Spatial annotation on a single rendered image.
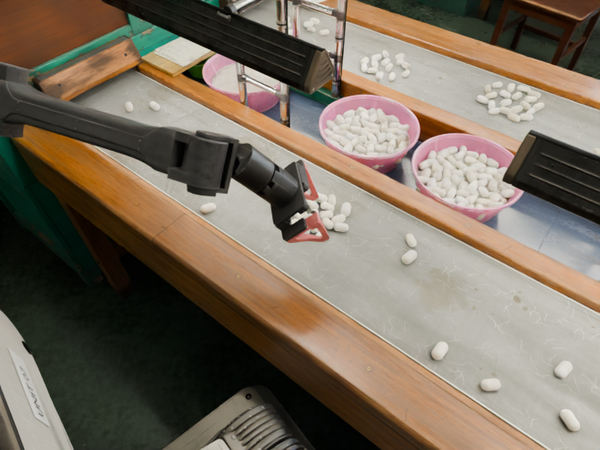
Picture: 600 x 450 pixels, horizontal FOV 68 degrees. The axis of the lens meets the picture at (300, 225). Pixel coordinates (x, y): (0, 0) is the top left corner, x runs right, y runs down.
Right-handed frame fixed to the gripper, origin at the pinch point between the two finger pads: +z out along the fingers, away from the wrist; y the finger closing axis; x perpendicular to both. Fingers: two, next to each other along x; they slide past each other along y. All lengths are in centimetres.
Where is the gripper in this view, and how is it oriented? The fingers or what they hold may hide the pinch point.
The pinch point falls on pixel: (318, 216)
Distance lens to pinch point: 77.8
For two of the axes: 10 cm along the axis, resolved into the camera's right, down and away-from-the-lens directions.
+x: 7.6, -5.0, -4.1
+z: 6.3, 4.2, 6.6
